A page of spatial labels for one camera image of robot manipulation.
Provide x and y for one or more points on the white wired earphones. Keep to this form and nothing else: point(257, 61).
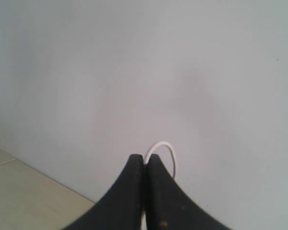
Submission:
point(171, 151)

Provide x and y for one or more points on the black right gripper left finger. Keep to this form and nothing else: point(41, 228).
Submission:
point(121, 206)

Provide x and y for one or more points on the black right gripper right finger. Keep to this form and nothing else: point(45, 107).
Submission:
point(167, 207)

